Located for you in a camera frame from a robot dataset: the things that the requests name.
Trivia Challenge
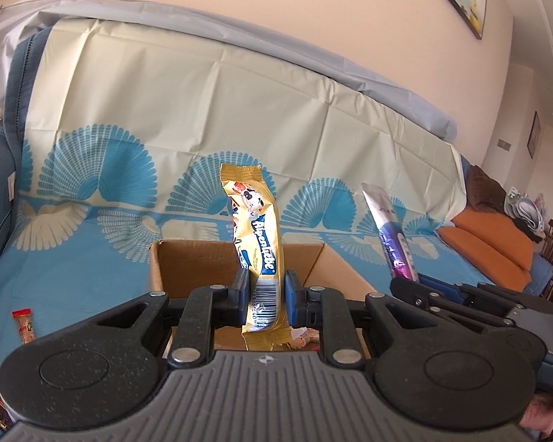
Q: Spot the blue fan-print sofa cover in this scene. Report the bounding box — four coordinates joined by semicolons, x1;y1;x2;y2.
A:
0;17;553;378

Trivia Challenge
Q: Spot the pile of clothes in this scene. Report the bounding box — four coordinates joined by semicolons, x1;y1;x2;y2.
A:
504;186;548;242

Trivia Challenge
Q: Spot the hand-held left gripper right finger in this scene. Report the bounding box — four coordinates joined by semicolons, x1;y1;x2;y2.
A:
284;269;448;364

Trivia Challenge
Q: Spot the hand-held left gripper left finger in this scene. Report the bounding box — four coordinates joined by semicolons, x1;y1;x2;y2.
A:
80;268;251;366

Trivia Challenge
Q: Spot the yellow snack packet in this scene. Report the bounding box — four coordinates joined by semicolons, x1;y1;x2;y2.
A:
219;162;292;353

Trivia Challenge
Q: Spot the cardboard box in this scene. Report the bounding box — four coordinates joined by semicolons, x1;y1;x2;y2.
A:
147;238;374;364

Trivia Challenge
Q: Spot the red-topped tan snack packet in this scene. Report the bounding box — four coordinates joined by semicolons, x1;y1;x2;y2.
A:
11;309;36;346

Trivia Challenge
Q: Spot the orange cushion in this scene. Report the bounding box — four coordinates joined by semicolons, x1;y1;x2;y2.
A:
435;209;535;292

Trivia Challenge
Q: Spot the purple white tube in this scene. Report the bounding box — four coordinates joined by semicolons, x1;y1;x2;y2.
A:
360;182;419;283

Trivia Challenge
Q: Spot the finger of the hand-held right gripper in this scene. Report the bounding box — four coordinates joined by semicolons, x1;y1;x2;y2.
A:
391;277;510;332
417;273;503;307

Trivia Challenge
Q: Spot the small framed wall picture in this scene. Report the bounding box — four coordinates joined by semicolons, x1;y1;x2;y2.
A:
526;111;542;162

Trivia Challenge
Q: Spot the brown blanket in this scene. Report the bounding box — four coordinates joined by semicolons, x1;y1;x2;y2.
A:
465;164;508;215

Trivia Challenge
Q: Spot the grey sheet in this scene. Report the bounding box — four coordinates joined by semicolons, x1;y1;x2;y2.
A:
0;0;458;141

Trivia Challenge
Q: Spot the person's right forearm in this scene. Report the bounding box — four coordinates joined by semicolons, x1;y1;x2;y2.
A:
518;389;553;442

